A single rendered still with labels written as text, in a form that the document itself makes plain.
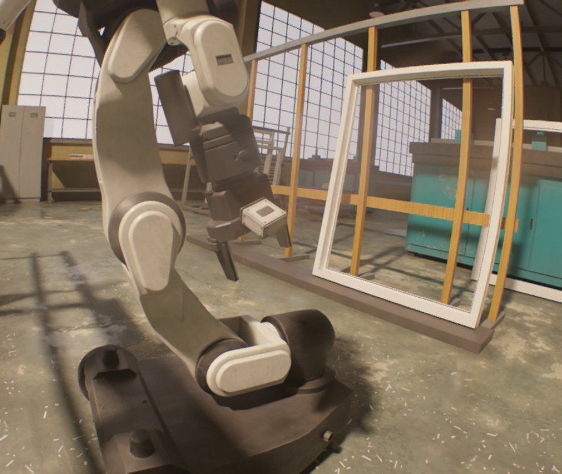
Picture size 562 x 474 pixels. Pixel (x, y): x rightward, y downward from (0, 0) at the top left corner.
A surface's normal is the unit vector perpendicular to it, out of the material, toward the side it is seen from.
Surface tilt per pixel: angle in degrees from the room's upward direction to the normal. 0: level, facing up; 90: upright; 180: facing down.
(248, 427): 0
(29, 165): 90
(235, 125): 86
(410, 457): 0
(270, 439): 0
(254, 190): 85
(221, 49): 85
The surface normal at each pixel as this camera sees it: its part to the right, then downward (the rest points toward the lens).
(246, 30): 0.66, 0.18
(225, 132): 0.29, 0.26
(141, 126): 0.59, 0.55
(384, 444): 0.08, -0.98
